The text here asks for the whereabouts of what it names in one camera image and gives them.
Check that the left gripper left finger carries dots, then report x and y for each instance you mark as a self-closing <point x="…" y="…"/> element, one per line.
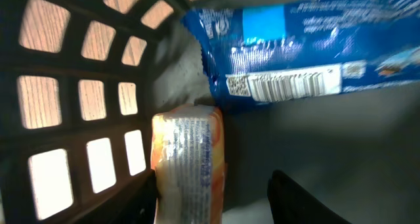
<point x="134" y="204"/>

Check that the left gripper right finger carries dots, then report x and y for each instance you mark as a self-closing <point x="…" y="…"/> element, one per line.
<point x="292" y="204"/>

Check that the orange white snack bar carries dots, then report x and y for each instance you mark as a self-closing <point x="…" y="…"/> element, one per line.
<point x="188" y="160"/>

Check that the blue cookie package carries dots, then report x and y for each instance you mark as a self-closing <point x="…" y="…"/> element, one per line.
<point x="309" y="48"/>

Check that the grey plastic mesh basket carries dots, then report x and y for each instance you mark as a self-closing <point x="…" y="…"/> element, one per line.
<point x="77" y="75"/>

